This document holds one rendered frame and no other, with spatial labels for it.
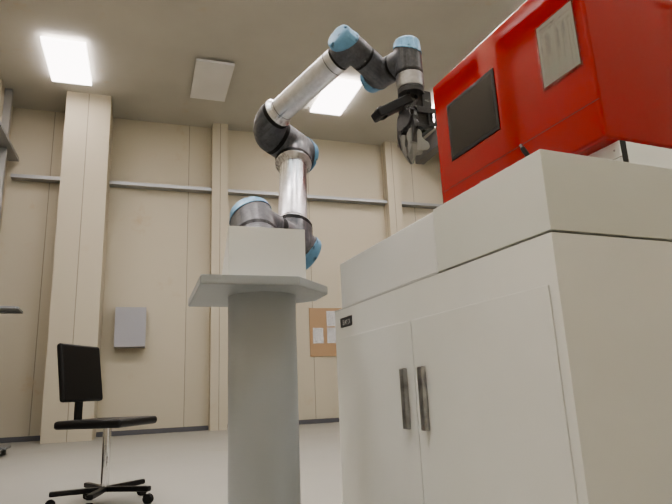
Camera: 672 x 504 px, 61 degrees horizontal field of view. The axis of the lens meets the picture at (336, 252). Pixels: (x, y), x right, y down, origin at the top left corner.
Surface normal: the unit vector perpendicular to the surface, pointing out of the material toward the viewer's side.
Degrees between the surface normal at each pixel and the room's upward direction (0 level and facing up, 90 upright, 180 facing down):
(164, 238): 90
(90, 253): 90
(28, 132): 90
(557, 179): 90
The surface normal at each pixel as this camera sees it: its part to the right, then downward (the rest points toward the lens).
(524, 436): -0.93, -0.05
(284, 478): 0.61, -0.22
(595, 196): 0.38, -0.24
